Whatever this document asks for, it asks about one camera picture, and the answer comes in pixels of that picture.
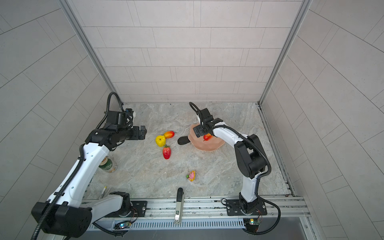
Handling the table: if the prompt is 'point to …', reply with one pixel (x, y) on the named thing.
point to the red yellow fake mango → (169, 134)
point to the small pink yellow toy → (191, 176)
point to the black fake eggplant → (183, 140)
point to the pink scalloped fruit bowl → (200, 143)
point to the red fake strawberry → (166, 152)
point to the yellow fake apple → (160, 140)
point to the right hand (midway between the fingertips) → (202, 127)
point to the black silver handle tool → (179, 203)
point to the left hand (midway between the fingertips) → (142, 128)
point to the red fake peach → (207, 137)
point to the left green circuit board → (122, 225)
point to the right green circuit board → (251, 224)
